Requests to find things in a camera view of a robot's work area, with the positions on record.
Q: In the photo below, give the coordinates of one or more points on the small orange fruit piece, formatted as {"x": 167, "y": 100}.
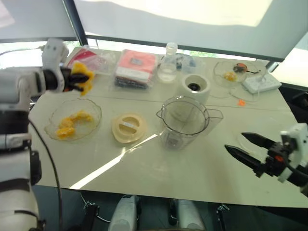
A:
{"x": 229, "y": 76}

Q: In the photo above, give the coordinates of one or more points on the white blender base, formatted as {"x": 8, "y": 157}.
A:
{"x": 194, "y": 87}

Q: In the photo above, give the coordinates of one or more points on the clear box of folded cloths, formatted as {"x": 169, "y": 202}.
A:
{"x": 134, "y": 69}

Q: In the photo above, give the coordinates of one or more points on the cream blender jar lid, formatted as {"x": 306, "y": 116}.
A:
{"x": 129, "y": 128}

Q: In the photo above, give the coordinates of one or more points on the white rounded robot leg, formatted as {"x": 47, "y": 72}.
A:
{"x": 125, "y": 214}
{"x": 190, "y": 214}

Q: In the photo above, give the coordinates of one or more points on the small black orange gadget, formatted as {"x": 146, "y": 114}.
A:
{"x": 240, "y": 67}

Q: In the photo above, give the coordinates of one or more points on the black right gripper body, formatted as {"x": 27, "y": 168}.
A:
{"x": 274, "y": 162}

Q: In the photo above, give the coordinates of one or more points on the black table clamp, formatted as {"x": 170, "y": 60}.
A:
{"x": 91, "y": 213}
{"x": 220, "y": 214}

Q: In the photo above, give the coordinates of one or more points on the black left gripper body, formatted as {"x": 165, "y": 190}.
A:
{"x": 65, "y": 79}

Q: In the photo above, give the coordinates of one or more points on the dark window frame post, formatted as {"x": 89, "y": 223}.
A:
{"x": 74, "y": 21}

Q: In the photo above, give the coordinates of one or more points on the white power strip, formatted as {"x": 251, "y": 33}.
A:
{"x": 261, "y": 83}

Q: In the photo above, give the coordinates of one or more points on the round clear glass bowl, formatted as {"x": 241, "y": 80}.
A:
{"x": 229, "y": 72}

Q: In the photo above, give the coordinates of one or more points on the red packet in clear bag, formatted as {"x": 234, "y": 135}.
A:
{"x": 83, "y": 59}

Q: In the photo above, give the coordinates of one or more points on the clear glass flask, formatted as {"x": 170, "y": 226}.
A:
{"x": 168, "y": 67}

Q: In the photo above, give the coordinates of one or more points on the clear plastic blender jar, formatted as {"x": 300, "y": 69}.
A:
{"x": 185, "y": 120}

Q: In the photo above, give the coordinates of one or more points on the dark window frame rail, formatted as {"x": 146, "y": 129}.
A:
{"x": 132, "y": 42}

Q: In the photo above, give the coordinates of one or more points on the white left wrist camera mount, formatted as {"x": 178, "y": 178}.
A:
{"x": 54, "y": 54}

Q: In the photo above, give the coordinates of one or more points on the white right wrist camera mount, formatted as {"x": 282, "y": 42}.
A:
{"x": 298, "y": 137}

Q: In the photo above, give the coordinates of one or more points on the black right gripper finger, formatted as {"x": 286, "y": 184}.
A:
{"x": 243, "y": 156}
{"x": 258, "y": 140}

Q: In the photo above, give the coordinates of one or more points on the clear bag with blue bits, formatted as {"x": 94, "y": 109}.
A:
{"x": 190, "y": 62}

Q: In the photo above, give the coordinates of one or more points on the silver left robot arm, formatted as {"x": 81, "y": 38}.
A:
{"x": 9, "y": 86}

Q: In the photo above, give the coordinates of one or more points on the scalloped clear glass bowl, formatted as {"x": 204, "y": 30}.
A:
{"x": 73, "y": 119}

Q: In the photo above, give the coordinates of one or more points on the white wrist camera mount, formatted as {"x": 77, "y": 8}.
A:
{"x": 54, "y": 54}
{"x": 298, "y": 137}

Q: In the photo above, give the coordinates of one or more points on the small orange plastic clip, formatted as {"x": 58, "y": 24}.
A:
{"x": 240, "y": 103}

